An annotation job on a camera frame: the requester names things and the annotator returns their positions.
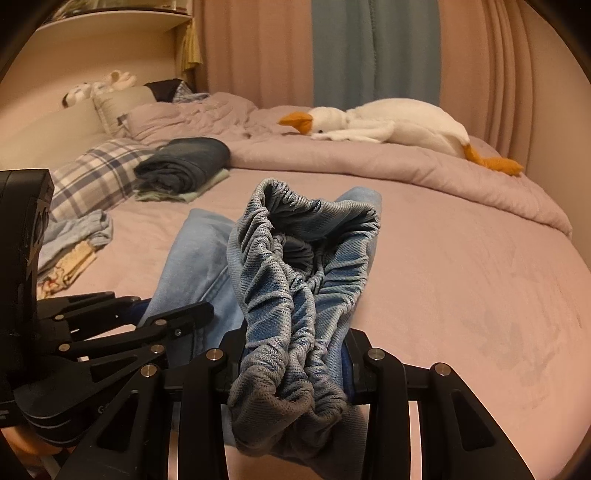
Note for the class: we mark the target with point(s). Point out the pink quilted duvet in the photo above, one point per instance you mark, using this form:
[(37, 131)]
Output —
[(256, 141)]

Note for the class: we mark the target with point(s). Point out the blue curtain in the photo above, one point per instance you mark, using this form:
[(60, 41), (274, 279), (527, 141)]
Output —
[(375, 49)]

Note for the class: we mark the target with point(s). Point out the beige pillow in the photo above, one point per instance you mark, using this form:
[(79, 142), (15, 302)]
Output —
[(111, 106)]

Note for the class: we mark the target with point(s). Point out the plaid pillow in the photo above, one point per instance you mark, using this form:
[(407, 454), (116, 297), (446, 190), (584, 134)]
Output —
[(99, 179)]

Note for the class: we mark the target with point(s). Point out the light blue denim pants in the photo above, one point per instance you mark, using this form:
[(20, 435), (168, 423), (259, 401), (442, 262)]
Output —
[(290, 272)]

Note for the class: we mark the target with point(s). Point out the light blue folded shorts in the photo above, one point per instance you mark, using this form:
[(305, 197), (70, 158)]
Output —
[(60, 237)]

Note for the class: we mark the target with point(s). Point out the white goose plush toy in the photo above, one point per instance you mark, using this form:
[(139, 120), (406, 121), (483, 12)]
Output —
[(402, 121)]

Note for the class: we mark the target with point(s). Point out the yellow hanging cloth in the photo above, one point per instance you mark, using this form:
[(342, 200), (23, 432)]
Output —
[(187, 50)]

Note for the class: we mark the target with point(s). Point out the dark clothes near headboard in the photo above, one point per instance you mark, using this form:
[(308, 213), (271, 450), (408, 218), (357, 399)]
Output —
[(174, 91)]

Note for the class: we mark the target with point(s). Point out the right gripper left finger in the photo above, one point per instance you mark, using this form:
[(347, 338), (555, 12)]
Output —
[(131, 438)]

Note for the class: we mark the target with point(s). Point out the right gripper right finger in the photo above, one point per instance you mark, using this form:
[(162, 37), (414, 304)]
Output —
[(460, 439)]

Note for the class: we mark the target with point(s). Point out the left hand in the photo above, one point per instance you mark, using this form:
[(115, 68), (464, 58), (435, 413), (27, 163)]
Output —
[(29, 448)]

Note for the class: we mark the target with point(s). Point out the pink curtain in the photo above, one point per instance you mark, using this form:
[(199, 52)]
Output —
[(262, 50)]

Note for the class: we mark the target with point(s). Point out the folded dark denim pants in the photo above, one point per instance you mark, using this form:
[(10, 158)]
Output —
[(182, 165)]

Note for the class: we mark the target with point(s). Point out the white headboard shelf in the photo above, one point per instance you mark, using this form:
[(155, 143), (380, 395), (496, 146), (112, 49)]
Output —
[(109, 21)]

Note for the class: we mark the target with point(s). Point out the cartoon print cream garment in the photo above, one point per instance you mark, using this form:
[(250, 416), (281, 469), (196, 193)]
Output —
[(67, 269)]

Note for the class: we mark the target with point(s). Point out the small white plush toy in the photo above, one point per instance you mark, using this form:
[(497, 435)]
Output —
[(114, 81)]

